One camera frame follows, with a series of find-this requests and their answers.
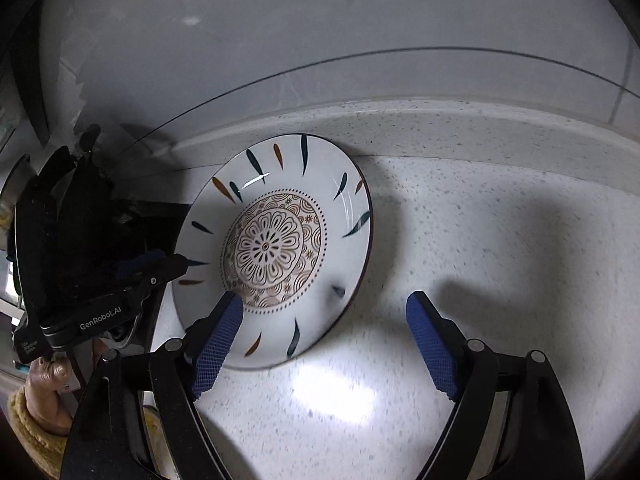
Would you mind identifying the person's left forearm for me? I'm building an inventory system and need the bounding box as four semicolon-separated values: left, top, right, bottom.
7;390;71;480

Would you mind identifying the person's left hand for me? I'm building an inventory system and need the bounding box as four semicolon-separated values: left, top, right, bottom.
27;342;103;436

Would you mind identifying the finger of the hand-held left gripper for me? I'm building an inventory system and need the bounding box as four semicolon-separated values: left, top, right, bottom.
112;249;190;293

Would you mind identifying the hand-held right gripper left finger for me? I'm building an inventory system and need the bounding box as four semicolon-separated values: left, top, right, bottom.
60;290;246;480

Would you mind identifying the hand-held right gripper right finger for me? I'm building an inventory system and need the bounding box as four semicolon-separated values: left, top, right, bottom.
405;290;586;480

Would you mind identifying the white plate with leaf pattern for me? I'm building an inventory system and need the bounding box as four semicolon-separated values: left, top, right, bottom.
172;133;373;371

